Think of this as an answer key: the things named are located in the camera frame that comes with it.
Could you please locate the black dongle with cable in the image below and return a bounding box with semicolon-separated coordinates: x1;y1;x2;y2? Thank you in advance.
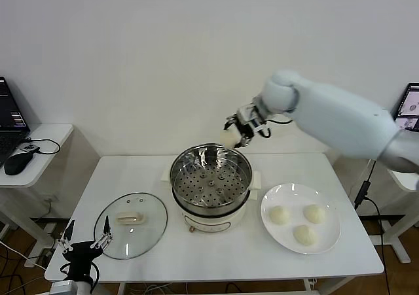
21;138;62;157

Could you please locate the white round plate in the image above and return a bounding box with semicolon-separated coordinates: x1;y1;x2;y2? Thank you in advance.
260;183;342;255

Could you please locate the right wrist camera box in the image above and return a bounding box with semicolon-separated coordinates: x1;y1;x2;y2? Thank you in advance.
240;107;272;138

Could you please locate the black computer mouse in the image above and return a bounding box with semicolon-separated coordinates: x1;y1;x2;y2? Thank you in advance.
3;151;34;176

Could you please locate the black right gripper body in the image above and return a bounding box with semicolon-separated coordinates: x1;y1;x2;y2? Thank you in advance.
236;120;258;141

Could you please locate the black open laptop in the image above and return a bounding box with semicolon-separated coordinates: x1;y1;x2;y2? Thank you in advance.
391;83;419;132
0;76;32;168

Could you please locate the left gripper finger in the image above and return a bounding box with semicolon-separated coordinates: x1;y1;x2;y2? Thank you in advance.
90;215;115;249
58;219;76;254

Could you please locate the white electric cooker base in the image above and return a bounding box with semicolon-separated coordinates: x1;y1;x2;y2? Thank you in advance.
159;170;263;234

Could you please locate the glass pot lid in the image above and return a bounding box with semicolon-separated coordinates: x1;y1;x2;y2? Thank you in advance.
94;192;169;260

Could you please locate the steel perforated steamer basket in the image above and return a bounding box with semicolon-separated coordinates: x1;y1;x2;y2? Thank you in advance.
169;143;253;216

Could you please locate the white steamed baozi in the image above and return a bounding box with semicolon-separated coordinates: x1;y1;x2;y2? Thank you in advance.
219;130;242;148
293;224;319;245
302;204;327;224
268;205;291;226

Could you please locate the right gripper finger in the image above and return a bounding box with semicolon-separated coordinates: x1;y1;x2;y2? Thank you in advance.
224;111;245;129
234;133;253;148

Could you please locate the black cable with adapter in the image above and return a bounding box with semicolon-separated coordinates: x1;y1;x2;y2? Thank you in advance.
354;159;392;295

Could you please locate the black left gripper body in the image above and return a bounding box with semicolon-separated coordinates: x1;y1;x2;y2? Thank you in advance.
62;241;104;279

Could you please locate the white side table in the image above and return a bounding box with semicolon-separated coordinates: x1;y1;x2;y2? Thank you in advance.
388;167;419;265
0;123;75;253

